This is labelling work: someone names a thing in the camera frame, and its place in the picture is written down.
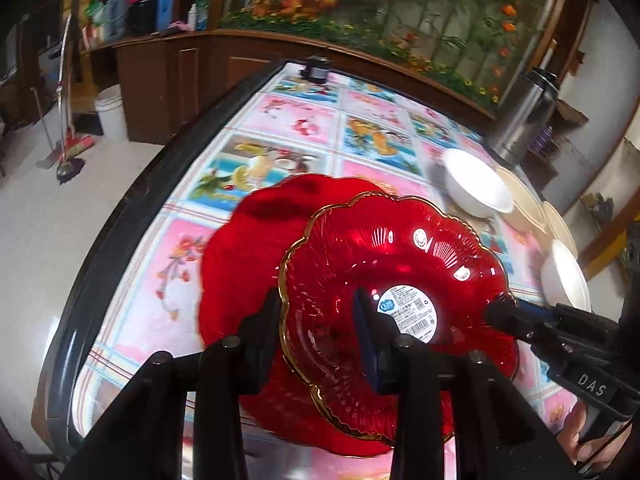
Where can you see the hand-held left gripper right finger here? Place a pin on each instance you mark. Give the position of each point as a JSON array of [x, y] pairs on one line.
[[367, 345]]

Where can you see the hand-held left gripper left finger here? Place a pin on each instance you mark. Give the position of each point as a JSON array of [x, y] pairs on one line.
[[264, 327]]

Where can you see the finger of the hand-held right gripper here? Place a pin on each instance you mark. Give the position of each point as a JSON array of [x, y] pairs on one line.
[[505, 315]]

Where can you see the plain red glass plate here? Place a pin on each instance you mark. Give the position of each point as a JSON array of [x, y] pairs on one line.
[[240, 260]]

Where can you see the white paper bowl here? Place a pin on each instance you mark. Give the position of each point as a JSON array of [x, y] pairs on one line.
[[565, 275], [475, 185]]

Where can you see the gold-rimmed red glass plate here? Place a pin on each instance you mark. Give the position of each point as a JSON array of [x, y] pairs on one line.
[[400, 260]]

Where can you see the cream ribbed plastic bowl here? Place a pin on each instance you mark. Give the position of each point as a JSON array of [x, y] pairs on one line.
[[525, 200], [561, 227]]

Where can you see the person's right hand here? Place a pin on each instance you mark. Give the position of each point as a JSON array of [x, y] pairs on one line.
[[572, 430]]

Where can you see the purple spray can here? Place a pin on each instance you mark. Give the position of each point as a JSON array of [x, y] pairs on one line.
[[548, 141], [536, 141]]

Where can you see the black-edged round table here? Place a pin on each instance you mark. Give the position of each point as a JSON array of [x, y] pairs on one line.
[[150, 180]]

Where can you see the stainless steel thermos jug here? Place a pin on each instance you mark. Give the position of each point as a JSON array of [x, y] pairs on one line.
[[522, 115]]

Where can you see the pink fruit-print tablecloth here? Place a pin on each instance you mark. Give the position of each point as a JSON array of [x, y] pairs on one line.
[[280, 125]]

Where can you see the white plastic bucket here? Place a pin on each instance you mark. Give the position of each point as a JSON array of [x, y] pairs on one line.
[[112, 115]]

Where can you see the small black device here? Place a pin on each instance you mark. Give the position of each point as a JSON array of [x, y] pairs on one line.
[[317, 70]]

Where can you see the green plastic bottle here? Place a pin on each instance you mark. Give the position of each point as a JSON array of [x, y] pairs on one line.
[[202, 10]]

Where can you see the flower and bamboo mural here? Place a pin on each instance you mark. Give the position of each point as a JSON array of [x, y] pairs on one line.
[[400, 5]]

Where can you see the black plastic jug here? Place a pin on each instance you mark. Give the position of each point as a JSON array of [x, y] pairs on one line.
[[142, 12]]

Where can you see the light blue plastic bottle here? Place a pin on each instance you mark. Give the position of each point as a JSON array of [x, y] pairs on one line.
[[116, 15]]

